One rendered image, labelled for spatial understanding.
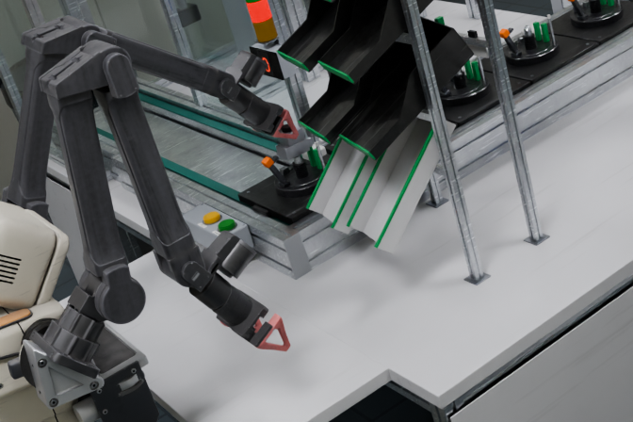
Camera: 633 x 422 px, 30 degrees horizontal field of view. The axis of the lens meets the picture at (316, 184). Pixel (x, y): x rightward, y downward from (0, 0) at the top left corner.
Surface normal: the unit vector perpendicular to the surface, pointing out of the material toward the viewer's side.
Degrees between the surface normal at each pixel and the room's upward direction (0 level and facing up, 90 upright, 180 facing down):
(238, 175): 0
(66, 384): 90
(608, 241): 0
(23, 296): 90
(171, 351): 0
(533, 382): 90
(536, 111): 90
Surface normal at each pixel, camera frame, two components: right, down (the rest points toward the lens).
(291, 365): -0.26, -0.87
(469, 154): 0.55, 0.22
